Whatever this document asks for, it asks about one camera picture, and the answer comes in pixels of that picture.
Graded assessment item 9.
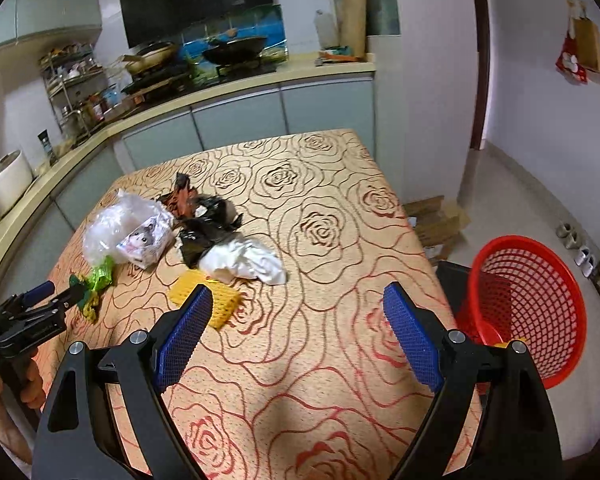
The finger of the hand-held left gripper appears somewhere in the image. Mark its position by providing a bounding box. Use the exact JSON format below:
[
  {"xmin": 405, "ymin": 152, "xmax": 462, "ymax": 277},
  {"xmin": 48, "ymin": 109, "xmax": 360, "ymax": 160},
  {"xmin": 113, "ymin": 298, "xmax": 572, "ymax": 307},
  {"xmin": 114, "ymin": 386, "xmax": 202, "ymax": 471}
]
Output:
[
  {"xmin": 0, "ymin": 281, "xmax": 57, "ymax": 315},
  {"xmin": 7, "ymin": 287, "xmax": 88, "ymax": 328}
]

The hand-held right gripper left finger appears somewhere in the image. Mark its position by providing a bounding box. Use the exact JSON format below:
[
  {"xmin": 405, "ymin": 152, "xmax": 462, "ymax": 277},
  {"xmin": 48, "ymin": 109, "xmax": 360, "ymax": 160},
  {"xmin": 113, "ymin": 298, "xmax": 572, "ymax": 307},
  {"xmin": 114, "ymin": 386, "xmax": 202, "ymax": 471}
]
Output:
[{"xmin": 30, "ymin": 282, "xmax": 216, "ymax": 480}]

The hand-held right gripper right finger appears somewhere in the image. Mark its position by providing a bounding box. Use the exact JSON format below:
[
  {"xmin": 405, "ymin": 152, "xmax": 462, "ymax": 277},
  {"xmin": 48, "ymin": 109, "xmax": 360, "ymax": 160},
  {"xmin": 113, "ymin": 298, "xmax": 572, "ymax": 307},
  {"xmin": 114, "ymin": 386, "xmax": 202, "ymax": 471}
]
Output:
[{"xmin": 382, "ymin": 281, "xmax": 563, "ymax": 480}]

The large yellow foam net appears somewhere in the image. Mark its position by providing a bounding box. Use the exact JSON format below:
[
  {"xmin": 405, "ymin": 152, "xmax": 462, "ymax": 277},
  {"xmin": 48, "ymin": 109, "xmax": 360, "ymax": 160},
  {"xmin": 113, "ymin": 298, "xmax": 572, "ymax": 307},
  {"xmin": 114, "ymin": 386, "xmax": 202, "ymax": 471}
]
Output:
[{"xmin": 169, "ymin": 269, "xmax": 241, "ymax": 330}]

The green snack wrapper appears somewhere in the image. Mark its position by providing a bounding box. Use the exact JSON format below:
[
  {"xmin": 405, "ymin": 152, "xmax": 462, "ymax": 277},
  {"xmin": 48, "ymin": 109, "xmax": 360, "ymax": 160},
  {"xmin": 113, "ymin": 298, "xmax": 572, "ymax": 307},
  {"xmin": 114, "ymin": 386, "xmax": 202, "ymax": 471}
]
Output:
[{"xmin": 70, "ymin": 255, "xmax": 116, "ymax": 323}]

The clear plastic bag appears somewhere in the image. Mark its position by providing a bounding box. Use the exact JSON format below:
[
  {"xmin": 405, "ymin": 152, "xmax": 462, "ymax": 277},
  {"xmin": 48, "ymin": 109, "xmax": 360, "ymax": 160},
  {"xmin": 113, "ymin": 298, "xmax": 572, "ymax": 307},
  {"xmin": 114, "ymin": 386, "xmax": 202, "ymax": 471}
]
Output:
[{"xmin": 82, "ymin": 189, "xmax": 176, "ymax": 271}]

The white plastic bag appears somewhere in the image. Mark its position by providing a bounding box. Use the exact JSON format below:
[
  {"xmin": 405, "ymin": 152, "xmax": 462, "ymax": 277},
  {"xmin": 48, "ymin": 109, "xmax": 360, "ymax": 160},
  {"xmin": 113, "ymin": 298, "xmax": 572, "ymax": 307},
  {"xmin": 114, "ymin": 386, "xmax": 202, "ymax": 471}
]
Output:
[{"xmin": 200, "ymin": 239, "xmax": 287, "ymax": 286}]

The cat print tissue packet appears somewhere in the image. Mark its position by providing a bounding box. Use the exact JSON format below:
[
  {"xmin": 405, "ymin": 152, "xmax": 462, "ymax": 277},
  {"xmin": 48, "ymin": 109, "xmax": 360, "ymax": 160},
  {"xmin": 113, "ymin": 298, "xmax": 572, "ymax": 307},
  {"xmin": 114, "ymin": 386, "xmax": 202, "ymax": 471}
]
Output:
[{"xmin": 117, "ymin": 212, "xmax": 175, "ymax": 270}]

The black plastic bag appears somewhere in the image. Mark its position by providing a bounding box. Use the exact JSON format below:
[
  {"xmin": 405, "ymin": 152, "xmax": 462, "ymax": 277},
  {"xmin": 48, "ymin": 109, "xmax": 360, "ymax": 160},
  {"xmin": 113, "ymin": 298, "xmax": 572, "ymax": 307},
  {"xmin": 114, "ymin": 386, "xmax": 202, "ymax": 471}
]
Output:
[{"xmin": 175, "ymin": 195, "xmax": 243, "ymax": 268}]

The red plastic mesh basket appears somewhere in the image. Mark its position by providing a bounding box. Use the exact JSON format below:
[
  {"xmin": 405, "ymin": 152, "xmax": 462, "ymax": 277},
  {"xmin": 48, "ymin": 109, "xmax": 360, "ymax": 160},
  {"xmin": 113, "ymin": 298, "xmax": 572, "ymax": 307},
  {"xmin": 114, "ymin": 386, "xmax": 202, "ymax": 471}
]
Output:
[{"xmin": 455, "ymin": 235, "xmax": 583, "ymax": 390}]

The orange brown snack wrapper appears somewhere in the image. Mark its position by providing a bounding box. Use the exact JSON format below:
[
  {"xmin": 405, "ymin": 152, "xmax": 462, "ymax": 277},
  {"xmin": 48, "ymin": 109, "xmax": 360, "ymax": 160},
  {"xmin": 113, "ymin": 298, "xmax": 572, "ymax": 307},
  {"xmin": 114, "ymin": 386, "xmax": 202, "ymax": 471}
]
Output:
[{"xmin": 160, "ymin": 172, "xmax": 201, "ymax": 218}]

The person's left forearm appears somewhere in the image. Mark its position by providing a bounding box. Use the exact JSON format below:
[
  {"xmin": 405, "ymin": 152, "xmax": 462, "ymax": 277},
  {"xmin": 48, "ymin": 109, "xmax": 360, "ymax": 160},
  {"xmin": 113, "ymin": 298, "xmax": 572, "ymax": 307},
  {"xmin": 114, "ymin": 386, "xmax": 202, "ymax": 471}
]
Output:
[{"xmin": 0, "ymin": 400, "xmax": 36, "ymax": 466}]

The person's left hand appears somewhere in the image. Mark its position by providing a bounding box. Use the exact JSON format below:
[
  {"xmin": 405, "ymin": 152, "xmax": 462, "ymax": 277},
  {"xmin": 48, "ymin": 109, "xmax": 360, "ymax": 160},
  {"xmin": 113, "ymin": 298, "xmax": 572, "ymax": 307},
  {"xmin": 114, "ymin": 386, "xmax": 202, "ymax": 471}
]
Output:
[{"xmin": 0, "ymin": 352, "xmax": 47, "ymax": 411}]

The white rice cooker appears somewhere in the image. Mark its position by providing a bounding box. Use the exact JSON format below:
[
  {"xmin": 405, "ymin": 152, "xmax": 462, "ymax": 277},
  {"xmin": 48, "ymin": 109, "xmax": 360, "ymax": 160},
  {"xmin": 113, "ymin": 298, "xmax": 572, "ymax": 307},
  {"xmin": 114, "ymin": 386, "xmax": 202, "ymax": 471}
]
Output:
[{"xmin": 0, "ymin": 149, "xmax": 33, "ymax": 218}]

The cardboard box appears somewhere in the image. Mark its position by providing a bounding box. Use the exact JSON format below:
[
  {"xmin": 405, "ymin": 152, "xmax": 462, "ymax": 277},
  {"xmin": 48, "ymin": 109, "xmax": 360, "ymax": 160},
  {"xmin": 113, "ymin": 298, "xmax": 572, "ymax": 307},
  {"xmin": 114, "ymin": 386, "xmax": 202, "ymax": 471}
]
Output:
[{"xmin": 405, "ymin": 195, "xmax": 471, "ymax": 261}]

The metal spice rack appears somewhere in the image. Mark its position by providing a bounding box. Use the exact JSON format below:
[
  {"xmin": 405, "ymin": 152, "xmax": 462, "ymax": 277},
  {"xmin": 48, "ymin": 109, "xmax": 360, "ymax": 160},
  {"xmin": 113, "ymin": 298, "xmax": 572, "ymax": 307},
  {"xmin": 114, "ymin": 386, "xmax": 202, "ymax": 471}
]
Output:
[{"xmin": 40, "ymin": 45, "xmax": 131, "ymax": 138}]

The kitchen counter with cabinets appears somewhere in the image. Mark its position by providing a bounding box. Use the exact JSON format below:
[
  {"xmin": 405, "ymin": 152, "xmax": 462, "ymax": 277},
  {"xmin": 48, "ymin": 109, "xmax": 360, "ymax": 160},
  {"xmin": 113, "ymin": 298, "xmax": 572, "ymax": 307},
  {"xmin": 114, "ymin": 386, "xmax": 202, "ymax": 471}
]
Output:
[{"xmin": 0, "ymin": 52, "xmax": 378, "ymax": 281}]

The gas stove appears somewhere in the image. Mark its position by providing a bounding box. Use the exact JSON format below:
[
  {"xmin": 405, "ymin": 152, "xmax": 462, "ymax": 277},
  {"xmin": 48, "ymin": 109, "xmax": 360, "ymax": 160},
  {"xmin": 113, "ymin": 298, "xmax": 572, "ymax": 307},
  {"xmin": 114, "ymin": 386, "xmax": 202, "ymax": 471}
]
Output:
[{"xmin": 122, "ymin": 60, "xmax": 281, "ymax": 101}]

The frying pan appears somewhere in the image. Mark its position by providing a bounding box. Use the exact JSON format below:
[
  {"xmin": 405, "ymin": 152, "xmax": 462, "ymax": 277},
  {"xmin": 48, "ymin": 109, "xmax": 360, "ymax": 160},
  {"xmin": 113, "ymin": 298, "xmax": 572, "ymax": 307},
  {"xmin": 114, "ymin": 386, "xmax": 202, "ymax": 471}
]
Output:
[{"xmin": 125, "ymin": 42, "xmax": 178, "ymax": 73}]

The dark wooden door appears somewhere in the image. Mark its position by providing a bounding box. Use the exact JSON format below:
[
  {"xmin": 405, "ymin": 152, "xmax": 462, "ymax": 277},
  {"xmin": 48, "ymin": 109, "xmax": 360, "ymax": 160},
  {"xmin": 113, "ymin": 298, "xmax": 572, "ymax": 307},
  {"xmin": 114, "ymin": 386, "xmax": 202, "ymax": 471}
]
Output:
[{"xmin": 467, "ymin": 0, "xmax": 491, "ymax": 151}]

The black wok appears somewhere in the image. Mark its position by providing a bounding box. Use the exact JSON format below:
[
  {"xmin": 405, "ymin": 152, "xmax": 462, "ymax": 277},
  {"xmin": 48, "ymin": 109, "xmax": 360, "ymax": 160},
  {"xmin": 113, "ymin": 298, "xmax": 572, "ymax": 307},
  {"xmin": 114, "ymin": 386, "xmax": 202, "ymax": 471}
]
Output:
[{"xmin": 201, "ymin": 35, "xmax": 270, "ymax": 66}]

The orange kitchen utensil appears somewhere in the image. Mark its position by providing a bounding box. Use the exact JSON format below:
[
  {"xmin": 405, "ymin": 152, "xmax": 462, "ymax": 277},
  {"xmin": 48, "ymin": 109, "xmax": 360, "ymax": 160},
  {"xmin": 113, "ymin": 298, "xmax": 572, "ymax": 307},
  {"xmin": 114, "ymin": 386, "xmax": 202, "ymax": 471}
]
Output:
[{"xmin": 317, "ymin": 47, "xmax": 363, "ymax": 66}]

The red hanging bag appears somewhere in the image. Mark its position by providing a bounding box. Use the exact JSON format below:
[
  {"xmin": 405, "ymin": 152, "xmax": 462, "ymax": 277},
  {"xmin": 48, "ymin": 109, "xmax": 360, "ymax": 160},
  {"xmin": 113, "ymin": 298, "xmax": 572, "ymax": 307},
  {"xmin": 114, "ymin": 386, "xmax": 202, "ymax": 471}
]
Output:
[{"xmin": 555, "ymin": 0, "xmax": 588, "ymax": 85}]

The clear plastic bottle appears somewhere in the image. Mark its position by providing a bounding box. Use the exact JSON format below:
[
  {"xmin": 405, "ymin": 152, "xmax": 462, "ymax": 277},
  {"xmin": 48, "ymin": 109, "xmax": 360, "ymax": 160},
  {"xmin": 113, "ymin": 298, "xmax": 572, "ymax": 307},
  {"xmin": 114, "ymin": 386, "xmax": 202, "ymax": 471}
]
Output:
[{"xmin": 314, "ymin": 9, "xmax": 340, "ymax": 50}]

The wooden cutting board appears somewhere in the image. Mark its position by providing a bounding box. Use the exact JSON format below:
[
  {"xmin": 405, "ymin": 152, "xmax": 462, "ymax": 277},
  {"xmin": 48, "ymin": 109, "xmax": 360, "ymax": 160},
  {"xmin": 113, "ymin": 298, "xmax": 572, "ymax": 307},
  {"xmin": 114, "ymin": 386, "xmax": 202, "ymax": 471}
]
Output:
[{"xmin": 340, "ymin": 0, "xmax": 368, "ymax": 58}]

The black range hood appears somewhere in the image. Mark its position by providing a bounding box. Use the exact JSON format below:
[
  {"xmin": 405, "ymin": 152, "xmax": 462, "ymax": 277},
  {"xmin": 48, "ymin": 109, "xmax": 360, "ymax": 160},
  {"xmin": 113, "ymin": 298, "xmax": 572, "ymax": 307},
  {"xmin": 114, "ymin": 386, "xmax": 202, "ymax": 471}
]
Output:
[{"xmin": 117, "ymin": 0, "xmax": 275, "ymax": 48}]

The brown paper bag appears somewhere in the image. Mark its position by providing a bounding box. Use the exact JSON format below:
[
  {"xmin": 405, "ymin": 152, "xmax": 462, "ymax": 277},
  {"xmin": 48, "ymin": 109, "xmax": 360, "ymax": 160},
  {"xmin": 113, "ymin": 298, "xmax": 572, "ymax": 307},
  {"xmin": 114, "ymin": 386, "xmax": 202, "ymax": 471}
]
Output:
[{"xmin": 572, "ymin": 15, "xmax": 600, "ymax": 75}]

